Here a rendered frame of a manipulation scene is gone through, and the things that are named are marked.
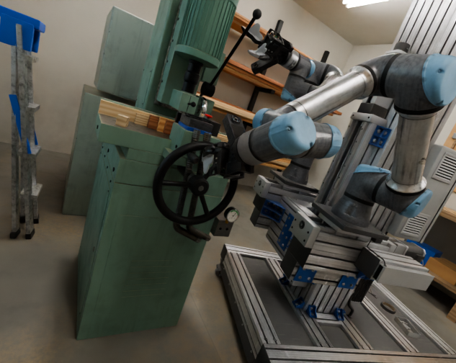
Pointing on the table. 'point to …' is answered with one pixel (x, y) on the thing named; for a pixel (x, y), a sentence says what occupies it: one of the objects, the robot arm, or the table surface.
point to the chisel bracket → (179, 101)
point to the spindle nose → (191, 76)
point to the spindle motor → (205, 30)
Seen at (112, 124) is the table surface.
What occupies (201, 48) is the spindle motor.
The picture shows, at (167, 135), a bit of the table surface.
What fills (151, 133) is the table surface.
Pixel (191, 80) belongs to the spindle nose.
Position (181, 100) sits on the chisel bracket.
